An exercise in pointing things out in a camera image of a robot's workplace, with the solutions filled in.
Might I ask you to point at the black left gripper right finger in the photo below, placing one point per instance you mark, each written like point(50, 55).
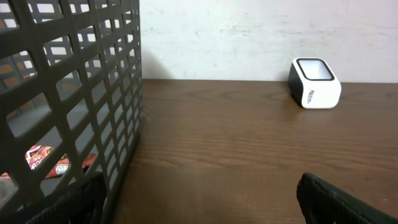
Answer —
point(322, 202)

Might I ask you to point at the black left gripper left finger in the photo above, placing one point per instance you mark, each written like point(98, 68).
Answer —
point(80, 202)

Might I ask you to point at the orange chocolate bar wrapper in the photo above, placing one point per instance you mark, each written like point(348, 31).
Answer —
point(37, 153)

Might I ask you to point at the white barcode scanner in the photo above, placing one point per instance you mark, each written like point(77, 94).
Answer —
point(312, 83)

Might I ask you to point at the grey plastic lattice basket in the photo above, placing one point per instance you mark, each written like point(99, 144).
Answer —
point(71, 78)

